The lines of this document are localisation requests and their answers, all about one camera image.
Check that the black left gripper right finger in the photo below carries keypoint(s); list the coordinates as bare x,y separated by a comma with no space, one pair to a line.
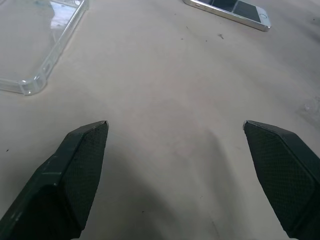
285,175

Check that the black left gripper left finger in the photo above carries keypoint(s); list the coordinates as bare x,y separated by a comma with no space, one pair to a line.
62,185

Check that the clear transparent phone case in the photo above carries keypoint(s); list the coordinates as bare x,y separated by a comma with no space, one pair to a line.
32,45

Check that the silver smartphone with black screen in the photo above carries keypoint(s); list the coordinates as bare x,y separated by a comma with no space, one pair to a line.
240,11

